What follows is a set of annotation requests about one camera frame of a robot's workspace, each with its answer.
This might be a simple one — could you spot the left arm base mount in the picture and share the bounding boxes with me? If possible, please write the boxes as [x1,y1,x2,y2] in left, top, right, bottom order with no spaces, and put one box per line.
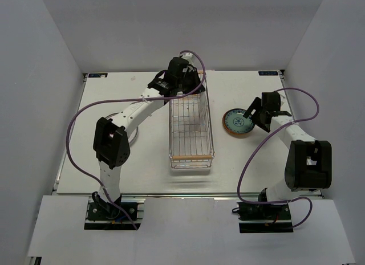
[84,192,144,231]

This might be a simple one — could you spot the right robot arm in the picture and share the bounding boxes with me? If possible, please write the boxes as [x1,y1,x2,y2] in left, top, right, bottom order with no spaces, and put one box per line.
[249,92,332,219]

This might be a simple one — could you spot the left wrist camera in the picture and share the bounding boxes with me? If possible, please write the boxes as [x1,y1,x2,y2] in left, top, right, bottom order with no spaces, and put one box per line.
[180,52,196,65]

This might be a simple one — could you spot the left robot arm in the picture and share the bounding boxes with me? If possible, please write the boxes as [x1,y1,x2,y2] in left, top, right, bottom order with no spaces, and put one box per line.
[92,52,206,219]

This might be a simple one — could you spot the dark patterned plate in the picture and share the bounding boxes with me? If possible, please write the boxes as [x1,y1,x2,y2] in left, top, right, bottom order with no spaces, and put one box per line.
[222,108,255,134]

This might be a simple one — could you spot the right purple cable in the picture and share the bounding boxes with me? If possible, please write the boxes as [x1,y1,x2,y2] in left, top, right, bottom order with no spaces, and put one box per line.
[236,87,320,229]

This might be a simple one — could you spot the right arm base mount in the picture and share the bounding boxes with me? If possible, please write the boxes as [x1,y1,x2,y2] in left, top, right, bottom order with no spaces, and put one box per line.
[232,202,294,234]

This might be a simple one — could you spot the aluminium table rail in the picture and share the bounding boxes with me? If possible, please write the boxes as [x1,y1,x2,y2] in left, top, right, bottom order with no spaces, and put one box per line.
[51,191,324,199]

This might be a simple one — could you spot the purple cable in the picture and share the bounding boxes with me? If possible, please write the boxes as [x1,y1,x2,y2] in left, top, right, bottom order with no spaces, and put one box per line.
[66,50,206,230]
[236,87,320,229]

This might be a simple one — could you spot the large white plate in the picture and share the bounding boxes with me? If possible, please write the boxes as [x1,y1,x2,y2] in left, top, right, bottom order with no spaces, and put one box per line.
[104,111,140,148]
[199,86,207,119]

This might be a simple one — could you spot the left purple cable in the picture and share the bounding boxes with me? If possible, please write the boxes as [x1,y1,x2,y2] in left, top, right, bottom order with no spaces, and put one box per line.
[66,50,206,230]

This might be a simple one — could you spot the orange plate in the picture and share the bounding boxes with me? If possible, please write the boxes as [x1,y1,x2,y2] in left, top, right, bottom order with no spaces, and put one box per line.
[221,108,256,138]

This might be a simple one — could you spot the wire dish rack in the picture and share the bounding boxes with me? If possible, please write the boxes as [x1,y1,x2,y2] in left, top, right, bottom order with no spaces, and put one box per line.
[169,81,215,172]

